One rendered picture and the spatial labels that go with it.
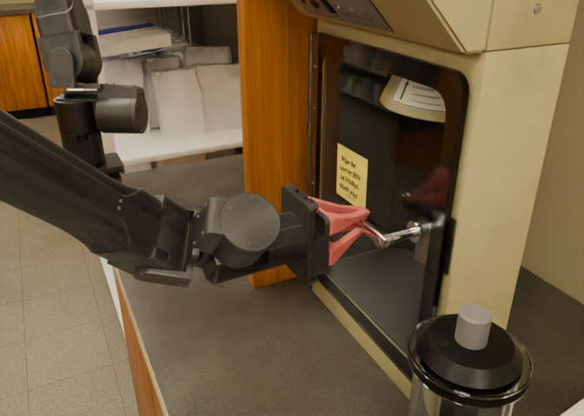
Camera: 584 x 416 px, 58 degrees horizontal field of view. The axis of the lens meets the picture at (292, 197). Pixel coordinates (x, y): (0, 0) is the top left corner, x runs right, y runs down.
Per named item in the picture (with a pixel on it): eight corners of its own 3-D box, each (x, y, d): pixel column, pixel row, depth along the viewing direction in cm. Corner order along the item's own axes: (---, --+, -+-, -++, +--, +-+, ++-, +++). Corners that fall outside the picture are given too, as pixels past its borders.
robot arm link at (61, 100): (63, 85, 79) (43, 95, 74) (107, 86, 79) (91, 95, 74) (71, 129, 82) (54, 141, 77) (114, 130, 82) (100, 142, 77)
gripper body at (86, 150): (126, 176, 82) (118, 130, 79) (55, 188, 78) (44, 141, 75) (118, 162, 87) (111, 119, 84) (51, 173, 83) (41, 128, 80)
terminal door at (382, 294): (313, 269, 92) (317, 29, 74) (425, 391, 67) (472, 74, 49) (308, 270, 91) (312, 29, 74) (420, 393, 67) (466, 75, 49)
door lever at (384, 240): (374, 213, 68) (376, 194, 67) (421, 246, 61) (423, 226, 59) (339, 221, 66) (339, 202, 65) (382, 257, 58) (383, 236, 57)
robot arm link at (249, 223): (147, 203, 58) (132, 280, 54) (157, 155, 48) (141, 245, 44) (252, 222, 61) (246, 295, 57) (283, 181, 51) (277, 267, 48)
